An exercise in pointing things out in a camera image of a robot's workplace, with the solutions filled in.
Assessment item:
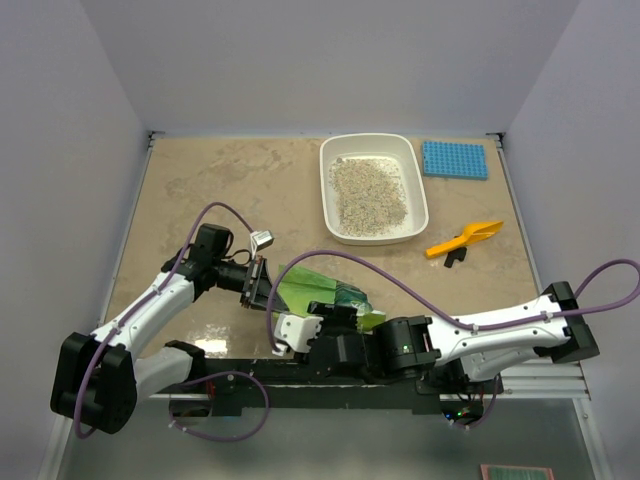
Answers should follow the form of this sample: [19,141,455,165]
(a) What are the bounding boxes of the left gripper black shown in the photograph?
[213,254,288,312]

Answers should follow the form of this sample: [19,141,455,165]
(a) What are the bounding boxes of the green litter bag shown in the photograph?
[277,266,386,332]

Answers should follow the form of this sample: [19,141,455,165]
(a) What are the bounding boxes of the white litter box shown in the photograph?
[319,133,429,246]

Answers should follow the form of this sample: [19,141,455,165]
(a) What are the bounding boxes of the orange plastic scoop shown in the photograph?
[425,221,504,259]

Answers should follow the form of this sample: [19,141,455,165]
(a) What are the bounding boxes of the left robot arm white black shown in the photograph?
[50,224,273,434]

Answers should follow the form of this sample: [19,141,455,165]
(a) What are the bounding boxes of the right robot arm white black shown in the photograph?
[275,282,599,393]

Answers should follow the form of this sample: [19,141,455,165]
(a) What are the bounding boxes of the cat litter granules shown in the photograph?
[329,157,408,237]

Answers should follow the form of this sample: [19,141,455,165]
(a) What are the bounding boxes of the black clip on table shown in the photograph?
[444,247,467,268]

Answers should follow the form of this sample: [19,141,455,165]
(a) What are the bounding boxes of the pink green card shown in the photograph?
[480,464,554,480]

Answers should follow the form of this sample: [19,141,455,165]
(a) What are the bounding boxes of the blue studded plate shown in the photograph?
[422,141,489,181]

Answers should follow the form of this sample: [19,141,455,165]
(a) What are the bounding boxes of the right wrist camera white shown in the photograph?
[272,313,323,356]

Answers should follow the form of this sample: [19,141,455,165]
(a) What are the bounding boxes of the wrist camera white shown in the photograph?
[250,230,274,251]
[272,313,323,356]

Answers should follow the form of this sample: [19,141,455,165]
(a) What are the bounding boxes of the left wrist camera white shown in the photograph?
[250,230,274,251]

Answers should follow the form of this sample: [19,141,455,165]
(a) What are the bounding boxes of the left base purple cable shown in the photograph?
[168,370,273,444]

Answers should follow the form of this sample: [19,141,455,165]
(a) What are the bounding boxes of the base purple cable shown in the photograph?
[168,370,273,444]
[448,377,501,431]

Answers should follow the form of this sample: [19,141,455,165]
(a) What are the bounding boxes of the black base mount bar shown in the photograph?
[169,357,506,419]

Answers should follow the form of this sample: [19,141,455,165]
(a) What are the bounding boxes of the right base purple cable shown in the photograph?
[448,377,501,431]

